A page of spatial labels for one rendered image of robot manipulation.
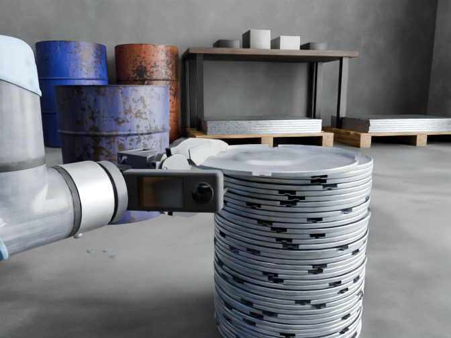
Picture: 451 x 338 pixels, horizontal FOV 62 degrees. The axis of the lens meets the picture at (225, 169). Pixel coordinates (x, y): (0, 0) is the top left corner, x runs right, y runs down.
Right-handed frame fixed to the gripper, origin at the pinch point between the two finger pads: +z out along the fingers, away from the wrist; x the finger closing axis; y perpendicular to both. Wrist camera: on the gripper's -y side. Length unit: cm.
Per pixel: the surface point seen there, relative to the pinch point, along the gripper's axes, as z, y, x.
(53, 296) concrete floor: -6, 45, 34
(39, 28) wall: 141, 342, -73
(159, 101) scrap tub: 48, 69, -8
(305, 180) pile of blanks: 8.3, -8.9, 1.9
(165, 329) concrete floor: 1.1, 15.9, 34.0
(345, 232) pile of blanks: 14.2, -13.5, 10.9
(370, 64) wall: 415, 119, -46
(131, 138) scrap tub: 36, 70, 4
